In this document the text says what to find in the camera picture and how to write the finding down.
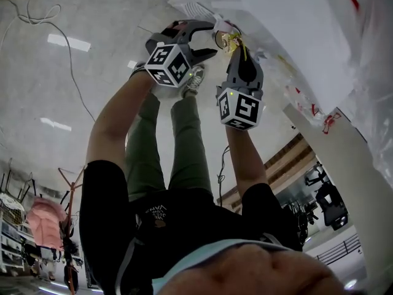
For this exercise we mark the pink jacket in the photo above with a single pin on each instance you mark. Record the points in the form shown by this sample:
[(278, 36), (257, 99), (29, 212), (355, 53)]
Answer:
[(46, 223)]

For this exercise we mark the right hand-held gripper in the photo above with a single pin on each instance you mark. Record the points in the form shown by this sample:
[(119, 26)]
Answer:
[(242, 109)]

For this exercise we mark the person's light blue face mask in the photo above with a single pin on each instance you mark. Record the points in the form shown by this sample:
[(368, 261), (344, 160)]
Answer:
[(196, 257)]

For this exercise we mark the white storage shelf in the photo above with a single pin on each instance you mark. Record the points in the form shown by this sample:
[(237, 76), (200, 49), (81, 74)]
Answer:
[(10, 244)]

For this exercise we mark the wooden coat rack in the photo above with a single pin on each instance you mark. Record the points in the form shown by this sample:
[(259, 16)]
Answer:
[(71, 195)]

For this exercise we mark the white water dispenser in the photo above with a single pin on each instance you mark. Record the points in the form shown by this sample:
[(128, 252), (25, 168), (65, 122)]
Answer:
[(276, 11)]

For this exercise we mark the person's left forearm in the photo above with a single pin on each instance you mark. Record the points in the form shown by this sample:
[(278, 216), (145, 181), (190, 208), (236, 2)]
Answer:
[(113, 118)]

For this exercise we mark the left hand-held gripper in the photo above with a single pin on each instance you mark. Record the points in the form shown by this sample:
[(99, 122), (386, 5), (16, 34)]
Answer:
[(167, 61)]

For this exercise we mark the person's right forearm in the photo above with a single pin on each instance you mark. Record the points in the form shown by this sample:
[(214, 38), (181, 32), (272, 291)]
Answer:
[(245, 158)]

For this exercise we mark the person's right grey sneaker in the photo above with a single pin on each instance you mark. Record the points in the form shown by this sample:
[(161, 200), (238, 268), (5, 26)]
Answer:
[(194, 80)]

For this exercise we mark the person's chin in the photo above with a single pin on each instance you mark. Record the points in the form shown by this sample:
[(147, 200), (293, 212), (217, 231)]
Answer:
[(251, 272)]

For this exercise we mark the person's green trousers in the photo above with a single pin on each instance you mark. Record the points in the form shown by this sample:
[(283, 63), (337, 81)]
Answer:
[(187, 146)]

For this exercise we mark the person's black shirt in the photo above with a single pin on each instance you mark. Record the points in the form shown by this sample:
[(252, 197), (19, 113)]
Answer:
[(184, 226)]

